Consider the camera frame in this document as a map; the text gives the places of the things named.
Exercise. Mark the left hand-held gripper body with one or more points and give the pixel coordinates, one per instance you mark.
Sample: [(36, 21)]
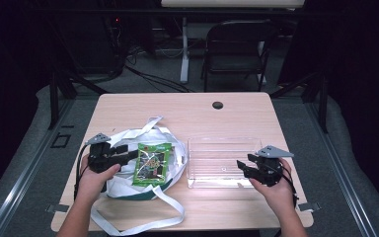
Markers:
[(100, 158)]

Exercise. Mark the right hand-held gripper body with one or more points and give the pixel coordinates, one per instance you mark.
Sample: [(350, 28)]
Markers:
[(268, 169)]

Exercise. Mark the green snack packet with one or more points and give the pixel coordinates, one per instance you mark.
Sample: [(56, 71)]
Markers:
[(152, 164)]

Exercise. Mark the clear plastic container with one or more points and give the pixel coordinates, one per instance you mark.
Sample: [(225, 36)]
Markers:
[(217, 164)]

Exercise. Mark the white tote bag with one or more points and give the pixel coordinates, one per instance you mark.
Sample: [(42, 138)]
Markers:
[(144, 194)]

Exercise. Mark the person's left hand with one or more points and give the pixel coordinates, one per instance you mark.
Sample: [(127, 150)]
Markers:
[(93, 181)]

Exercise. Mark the person's right hand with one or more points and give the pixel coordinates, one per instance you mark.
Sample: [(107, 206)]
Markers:
[(276, 196)]

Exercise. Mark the black metal stand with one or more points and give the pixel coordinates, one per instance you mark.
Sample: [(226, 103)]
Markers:
[(54, 98), (323, 98)]

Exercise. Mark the black folding chair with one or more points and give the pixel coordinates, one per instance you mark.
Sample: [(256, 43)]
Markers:
[(237, 49)]

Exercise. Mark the dark equipment rack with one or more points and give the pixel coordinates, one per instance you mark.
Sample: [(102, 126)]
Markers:
[(128, 36)]

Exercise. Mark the white desk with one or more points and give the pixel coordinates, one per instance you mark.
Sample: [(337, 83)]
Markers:
[(185, 49)]

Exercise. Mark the grey table bracket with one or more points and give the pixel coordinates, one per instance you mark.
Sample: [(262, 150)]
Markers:
[(57, 208), (309, 206)]

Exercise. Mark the aluminium floor rail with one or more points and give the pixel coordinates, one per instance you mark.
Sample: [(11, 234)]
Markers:
[(26, 171), (342, 177)]

